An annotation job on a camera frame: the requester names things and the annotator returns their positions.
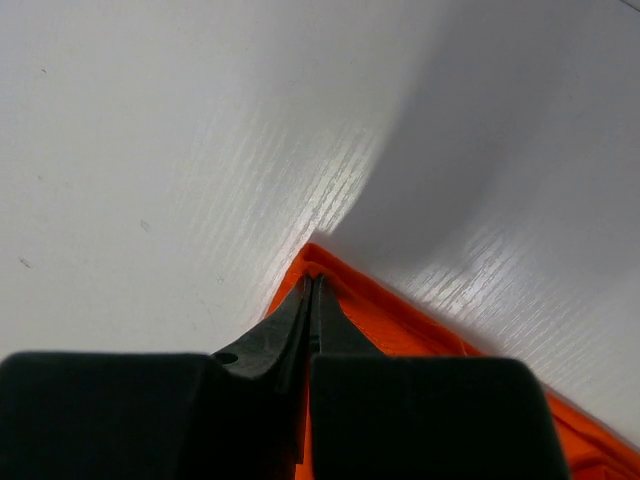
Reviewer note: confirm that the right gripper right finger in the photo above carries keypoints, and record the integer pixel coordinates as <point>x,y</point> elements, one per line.
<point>378,416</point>

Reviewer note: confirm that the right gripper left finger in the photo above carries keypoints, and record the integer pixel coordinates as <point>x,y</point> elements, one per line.
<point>238,413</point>

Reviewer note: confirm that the orange t-shirt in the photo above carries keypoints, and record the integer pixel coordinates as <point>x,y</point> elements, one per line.
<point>399,329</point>

